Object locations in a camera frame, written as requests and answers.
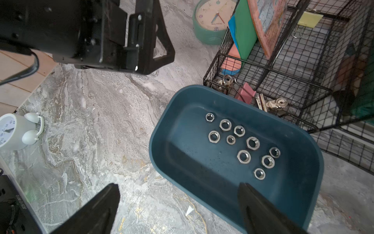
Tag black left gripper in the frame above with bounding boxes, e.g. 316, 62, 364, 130
1, 1, 175, 75

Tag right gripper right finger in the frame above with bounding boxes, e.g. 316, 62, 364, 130
238, 182, 307, 234

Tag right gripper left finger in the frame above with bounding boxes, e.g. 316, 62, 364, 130
52, 183, 120, 234

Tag small steel hex nut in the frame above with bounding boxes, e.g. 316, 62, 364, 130
254, 168, 266, 180

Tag large steel hex nut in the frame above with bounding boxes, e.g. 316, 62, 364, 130
261, 155, 275, 169

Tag teal plastic storage box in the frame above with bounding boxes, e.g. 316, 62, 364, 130
149, 85, 324, 233

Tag green round clock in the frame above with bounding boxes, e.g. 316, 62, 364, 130
192, 0, 238, 45

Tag colourful paper folders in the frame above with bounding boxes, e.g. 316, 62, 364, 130
221, 1, 287, 76

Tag white alarm clock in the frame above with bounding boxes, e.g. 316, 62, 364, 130
1, 113, 45, 150

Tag pink binder clip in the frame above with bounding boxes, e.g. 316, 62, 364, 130
234, 82, 257, 104

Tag black wire desk organizer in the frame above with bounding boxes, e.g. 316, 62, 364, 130
203, 1, 374, 174

